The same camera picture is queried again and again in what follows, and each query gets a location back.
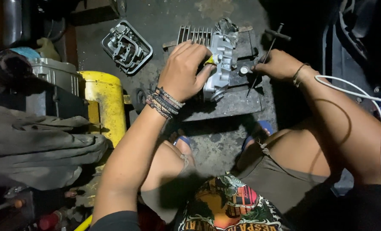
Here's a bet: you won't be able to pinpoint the person's left hand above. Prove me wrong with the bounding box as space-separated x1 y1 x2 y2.
157 40 217 103

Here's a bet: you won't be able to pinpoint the yellow tube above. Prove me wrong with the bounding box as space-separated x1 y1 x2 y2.
73 214 93 231

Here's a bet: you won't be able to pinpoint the dark wooden work block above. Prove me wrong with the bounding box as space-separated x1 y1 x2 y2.
162 26 265 122

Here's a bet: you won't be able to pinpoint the black T-handle wrench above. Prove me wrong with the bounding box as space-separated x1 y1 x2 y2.
246 23 292 98

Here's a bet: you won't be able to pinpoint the orange-knobbed tool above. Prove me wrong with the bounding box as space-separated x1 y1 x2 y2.
0 198 27 216

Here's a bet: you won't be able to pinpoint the person's right hand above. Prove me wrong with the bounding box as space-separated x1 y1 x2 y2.
251 49 303 83

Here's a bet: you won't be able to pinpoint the dirty grey rag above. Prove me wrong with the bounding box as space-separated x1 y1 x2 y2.
215 17 240 49

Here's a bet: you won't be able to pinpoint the silver engine casing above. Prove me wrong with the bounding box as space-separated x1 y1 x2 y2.
30 58 82 97

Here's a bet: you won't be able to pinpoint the grey metal head cover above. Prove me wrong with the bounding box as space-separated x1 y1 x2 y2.
101 20 154 76

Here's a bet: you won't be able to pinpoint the black metal pipe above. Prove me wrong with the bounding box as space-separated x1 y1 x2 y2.
3 0 22 49

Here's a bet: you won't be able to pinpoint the white cable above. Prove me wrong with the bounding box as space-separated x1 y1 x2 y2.
314 75 381 199

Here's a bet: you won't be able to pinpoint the printed black shirt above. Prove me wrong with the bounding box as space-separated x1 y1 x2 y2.
89 175 381 231

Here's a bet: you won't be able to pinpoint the grey shorts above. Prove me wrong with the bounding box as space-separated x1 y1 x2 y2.
141 141 342 225

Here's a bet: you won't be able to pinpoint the yellow metal tank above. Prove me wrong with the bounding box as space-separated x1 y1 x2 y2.
78 71 132 149

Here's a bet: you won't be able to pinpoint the black ring-shaped part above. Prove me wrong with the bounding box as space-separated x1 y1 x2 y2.
132 88 148 114

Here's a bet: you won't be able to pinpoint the silver engine cylinder head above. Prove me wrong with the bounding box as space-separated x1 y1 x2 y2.
203 32 239 102

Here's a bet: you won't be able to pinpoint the thin brown wrist cord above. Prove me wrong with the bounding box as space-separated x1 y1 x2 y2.
292 63 311 88

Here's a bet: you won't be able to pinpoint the blue sandal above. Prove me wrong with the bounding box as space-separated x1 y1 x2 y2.
241 120 274 151
173 135 192 151

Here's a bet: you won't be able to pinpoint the stack of beaded wrist bracelets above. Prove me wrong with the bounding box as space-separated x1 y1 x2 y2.
145 85 186 120

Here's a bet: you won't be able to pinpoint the pale green cloth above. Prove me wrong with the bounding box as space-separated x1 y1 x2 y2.
35 37 62 62

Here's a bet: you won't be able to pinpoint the dark motorcycle body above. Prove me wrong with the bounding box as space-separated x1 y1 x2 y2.
322 0 381 93

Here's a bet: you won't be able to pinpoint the large grey cloth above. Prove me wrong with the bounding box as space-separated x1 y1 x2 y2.
0 104 109 191

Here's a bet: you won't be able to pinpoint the finned metal engine cylinder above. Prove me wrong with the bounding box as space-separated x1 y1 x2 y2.
176 26 214 47

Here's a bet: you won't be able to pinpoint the red can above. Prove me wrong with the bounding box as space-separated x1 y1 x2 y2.
38 210 64 231

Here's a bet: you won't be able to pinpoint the black round rubber part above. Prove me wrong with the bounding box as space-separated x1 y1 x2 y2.
0 49 34 89

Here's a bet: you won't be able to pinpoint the light blue plastic piece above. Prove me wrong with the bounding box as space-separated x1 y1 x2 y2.
10 47 42 61

